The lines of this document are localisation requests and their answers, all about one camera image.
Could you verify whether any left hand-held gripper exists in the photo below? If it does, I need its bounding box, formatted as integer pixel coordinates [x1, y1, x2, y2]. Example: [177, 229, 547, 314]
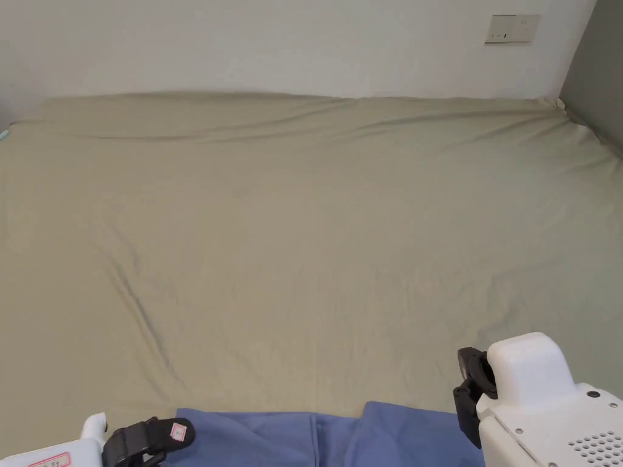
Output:
[0, 412, 197, 467]

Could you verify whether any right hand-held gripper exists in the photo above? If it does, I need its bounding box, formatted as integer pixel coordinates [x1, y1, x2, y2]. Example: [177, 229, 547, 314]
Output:
[452, 332, 623, 467]

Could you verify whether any blue shirt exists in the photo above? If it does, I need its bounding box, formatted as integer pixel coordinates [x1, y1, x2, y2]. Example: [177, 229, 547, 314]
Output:
[155, 401, 486, 467]

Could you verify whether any bed with beige sheet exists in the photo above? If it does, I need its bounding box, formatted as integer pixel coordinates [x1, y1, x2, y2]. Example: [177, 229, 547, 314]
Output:
[0, 91, 623, 467]

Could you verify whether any white wall socket plate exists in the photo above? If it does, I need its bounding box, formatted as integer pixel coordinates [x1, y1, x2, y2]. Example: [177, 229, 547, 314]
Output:
[484, 14, 541, 46]

